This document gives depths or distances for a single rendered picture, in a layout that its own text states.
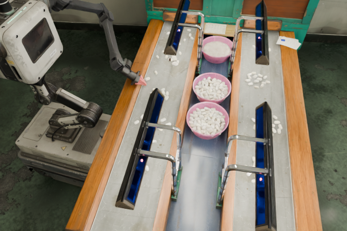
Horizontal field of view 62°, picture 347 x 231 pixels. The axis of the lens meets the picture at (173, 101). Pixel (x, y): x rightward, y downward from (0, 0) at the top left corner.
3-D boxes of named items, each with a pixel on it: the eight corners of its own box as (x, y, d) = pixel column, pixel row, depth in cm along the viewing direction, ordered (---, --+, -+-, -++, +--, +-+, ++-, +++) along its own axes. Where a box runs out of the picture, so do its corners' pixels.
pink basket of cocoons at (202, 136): (183, 140, 181) (183, 132, 174) (189, 108, 198) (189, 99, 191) (225, 146, 177) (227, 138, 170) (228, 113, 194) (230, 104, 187)
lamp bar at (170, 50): (163, 54, 179) (162, 45, 174) (180, 1, 219) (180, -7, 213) (176, 55, 178) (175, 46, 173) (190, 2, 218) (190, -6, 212)
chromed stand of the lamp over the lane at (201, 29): (174, 74, 220) (173, 25, 186) (178, 57, 233) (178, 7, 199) (199, 77, 217) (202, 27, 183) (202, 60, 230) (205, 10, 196)
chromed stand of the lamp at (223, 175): (215, 208, 153) (225, 169, 119) (218, 174, 165) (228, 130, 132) (251, 215, 150) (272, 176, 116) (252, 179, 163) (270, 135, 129)
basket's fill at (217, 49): (200, 62, 227) (201, 56, 223) (204, 44, 241) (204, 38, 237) (229, 65, 224) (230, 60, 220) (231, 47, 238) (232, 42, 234)
